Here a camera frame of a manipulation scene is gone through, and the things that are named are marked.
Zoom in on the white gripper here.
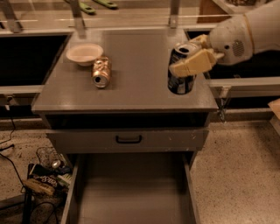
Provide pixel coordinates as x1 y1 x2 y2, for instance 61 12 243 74
169 15 254 78

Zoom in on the blue pepsi can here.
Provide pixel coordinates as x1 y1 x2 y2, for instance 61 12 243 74
168 42 200 95

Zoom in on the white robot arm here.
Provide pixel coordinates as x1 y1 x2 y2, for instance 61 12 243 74
169 0 280 78

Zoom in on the crushed orange soda can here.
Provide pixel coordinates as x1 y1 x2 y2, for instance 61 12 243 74
92 56 111 88

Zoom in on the grey drawer cabinet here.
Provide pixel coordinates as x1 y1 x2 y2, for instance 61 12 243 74
31 28 219 165

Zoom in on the open middle drawer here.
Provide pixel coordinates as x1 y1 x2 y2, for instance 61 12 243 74
60 152 200 224

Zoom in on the green tool right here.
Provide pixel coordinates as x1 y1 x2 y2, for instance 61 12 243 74
93 0 118 10

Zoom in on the green tool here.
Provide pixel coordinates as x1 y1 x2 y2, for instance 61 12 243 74
64 0 97 16
93 0 118 10

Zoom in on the white bowl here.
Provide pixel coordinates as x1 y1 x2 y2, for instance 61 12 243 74
66 44 103 67

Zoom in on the green tool left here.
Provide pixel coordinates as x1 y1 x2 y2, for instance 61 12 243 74
64 0 97 16

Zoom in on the clear plastic bottle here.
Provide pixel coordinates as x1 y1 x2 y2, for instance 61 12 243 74
36 147 64 169

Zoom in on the dark chip bag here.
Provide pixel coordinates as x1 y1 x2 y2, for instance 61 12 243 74
30 164 72 189

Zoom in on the wooden brush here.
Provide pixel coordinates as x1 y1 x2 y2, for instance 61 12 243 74
23 178 55 195

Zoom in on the metal bracket clamp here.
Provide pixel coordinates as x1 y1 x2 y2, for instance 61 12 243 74
219 86 231 123

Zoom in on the top drawer with black handle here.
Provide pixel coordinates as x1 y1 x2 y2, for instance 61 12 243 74
47 128 209 154

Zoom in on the black cable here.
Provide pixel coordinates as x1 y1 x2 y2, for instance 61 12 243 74
0 104 25 194

